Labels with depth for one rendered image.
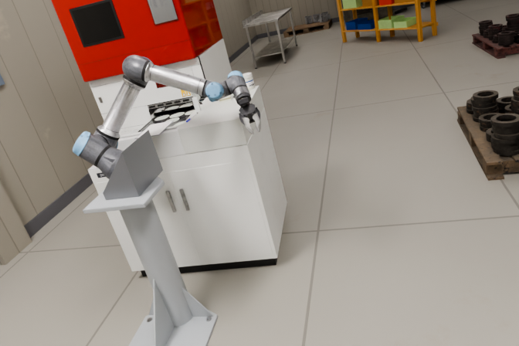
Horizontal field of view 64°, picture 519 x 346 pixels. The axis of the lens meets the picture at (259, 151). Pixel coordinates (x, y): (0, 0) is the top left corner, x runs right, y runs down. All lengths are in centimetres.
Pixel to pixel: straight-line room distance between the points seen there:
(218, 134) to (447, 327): 140
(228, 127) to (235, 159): 18
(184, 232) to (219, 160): 55
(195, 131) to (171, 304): 91
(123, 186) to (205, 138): 51
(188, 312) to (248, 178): 78
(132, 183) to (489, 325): 168
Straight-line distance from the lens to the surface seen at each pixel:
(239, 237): 245
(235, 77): 200
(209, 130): 216
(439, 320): 218
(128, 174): 191
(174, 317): 238
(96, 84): 307
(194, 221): 246
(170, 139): 225
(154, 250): 213
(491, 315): 222
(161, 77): 191
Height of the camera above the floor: 158
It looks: 22 degrees down
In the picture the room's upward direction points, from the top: 14 degrees counter-clockwise
